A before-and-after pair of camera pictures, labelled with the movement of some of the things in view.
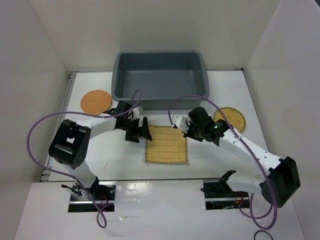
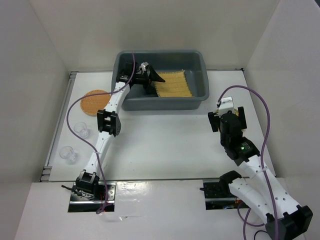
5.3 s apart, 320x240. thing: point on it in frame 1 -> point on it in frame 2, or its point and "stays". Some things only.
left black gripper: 143,131 -> 153,76
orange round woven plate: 94,102 stays
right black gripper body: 194,132 -> 221,135
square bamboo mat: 168,145 -> 176,84
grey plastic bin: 160,75 stays
